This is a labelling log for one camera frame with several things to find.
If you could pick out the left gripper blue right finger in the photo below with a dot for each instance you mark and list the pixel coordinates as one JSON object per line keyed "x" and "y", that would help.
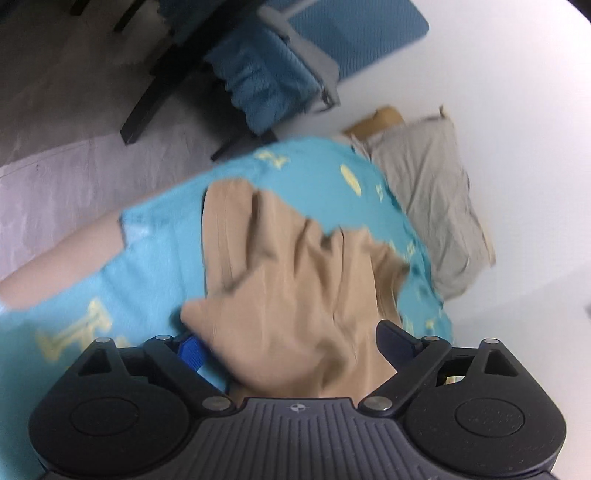
{"x": 416, "y": 362}

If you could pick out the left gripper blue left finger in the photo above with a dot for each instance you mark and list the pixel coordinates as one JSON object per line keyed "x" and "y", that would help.
{"x": 187, "y": 368}

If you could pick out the tan t-shirt with white print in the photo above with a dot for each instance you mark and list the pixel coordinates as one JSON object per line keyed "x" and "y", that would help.
{"x": 290, "y": 310}

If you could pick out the teal patterned bed sheet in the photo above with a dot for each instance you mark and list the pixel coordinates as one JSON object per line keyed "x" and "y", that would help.
{"x": 127, "y": 275}

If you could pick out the grey pillow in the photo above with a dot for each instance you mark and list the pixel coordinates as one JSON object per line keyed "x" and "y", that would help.
{"x": 421, "y": 162}

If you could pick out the wooden bed headboard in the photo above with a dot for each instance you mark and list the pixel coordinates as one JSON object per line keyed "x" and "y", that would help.
{"x": 383, "y": 119}

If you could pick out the grey cloth on chair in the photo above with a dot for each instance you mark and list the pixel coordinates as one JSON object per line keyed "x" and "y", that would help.
{"x": 320, "y": 64}

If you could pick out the near blue covered chair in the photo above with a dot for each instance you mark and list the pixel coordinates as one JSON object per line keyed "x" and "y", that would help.
{"x": 265, "y": 80}

